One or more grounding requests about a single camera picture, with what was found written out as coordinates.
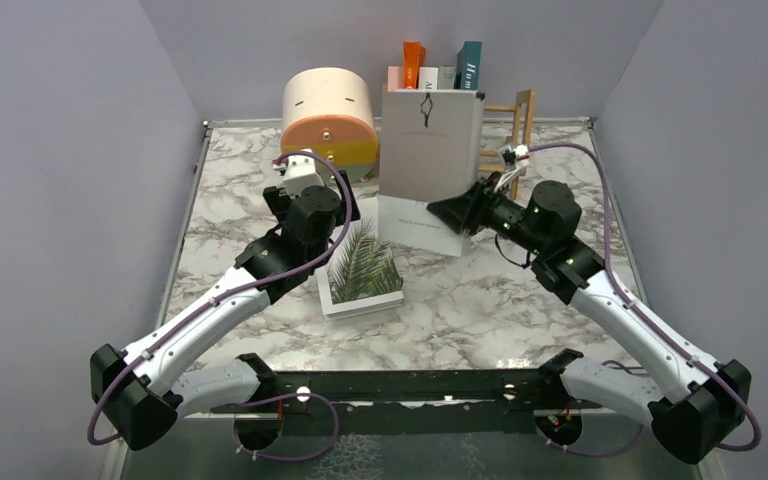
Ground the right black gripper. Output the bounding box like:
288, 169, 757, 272
429, 172, 548, 256

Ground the grey white cover book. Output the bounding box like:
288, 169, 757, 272
377, 89, 484, 257

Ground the grey landscape cover book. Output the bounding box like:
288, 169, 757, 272
437, 66, 457, 90

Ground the pink flower cover book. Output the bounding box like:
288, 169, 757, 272
386, 66, 404, 91

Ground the dark teal book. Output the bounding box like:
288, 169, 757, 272
455, 41, 483, 90

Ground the orange fashion show book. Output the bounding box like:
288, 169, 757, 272
402, 41, 426, 89

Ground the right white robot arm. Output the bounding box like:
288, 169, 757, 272
427, 178, 752, 465

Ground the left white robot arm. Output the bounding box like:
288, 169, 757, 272
87, 172, 359, 451

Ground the palm leaf cover book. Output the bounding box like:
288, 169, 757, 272
315, 197, 404, 320

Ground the cream and orange bread box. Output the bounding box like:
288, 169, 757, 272
280, 67, 379, 182

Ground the wooden book rack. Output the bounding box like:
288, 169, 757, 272
479, 89, 536, 174

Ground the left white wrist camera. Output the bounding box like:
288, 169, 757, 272
272, 149, 324, 198

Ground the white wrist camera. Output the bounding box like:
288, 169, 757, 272
494, 143, 530, 192
272, 149, 324, 198

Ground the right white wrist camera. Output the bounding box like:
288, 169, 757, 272
494, 143, 530, 192

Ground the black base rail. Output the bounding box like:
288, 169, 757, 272
217, 368, 596, 436

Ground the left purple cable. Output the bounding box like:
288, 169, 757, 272
87, 150, 355, 463

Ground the purple cable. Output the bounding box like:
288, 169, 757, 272
523, 142, 763, 458
87, 150, 355, 463

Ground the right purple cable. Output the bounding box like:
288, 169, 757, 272
523, 142, 763, 458

